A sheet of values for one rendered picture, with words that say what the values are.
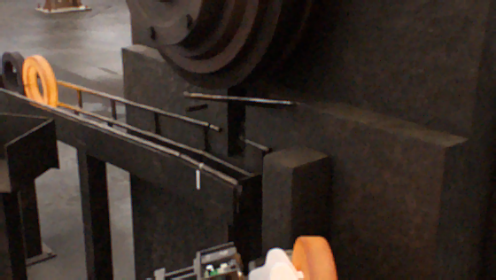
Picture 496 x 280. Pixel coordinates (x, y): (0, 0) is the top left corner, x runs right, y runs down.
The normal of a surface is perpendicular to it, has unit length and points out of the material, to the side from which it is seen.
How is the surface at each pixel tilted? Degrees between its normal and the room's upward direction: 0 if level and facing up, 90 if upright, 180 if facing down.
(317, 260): 21
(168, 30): 90
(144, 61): 90
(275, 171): 90
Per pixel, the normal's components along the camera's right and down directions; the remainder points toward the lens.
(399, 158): -0.80, 0.22
